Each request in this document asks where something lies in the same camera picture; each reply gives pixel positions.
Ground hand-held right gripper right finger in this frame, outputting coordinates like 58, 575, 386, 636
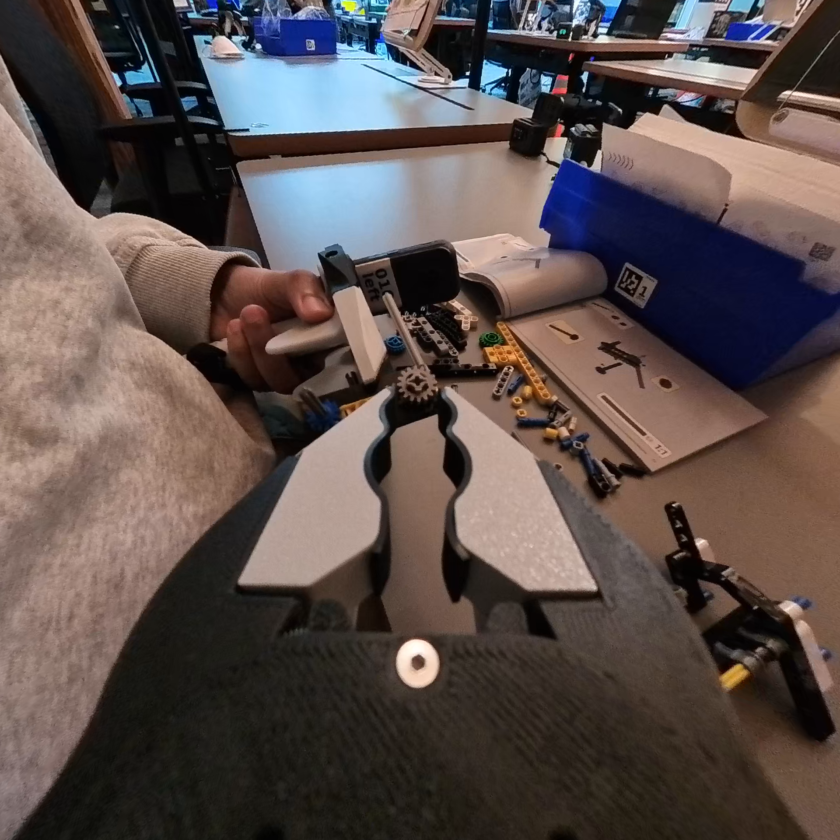
438, 386, 601, 602

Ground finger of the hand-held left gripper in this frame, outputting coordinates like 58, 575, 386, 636
333, 285, 389, 386
297, 350, 363, 403

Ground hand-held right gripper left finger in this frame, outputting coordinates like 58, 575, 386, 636
236, 386, 396, 602

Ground long grey lego axle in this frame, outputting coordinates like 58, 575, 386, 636
380, 293, 425, 372

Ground grey lego gear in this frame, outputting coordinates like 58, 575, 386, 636
395, 365, 440, 415

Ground pile of loose lego pieces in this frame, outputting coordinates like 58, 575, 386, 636
384, 298, 648, 500

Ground lego instruction booklet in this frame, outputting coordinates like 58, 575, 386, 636
452, 232, 769, 475

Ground large black lego assembly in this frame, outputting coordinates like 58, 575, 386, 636
663, 500, 836, 743

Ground person's left hand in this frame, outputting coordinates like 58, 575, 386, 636
209, 264, 337, 396

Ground black charger box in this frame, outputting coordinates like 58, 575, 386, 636
563, 121, 606, 169
510, 92, 567, 159

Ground neighbouring long table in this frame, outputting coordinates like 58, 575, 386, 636
196, 36, 547, 160

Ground white laptop stand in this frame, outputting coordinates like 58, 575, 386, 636
381, 0, 455, 88

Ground person's grey sweatshirt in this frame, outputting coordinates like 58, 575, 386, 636
0, 56, 278, 840

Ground white paper packaging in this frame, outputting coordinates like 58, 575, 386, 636
600, 110, 840, 294

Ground small blue bin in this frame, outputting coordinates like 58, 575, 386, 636
259, 16, 340, 57

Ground blue storage bin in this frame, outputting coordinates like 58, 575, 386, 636
539, 157, 840, 393

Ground black office chair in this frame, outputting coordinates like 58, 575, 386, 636
0, 0, 232, 238

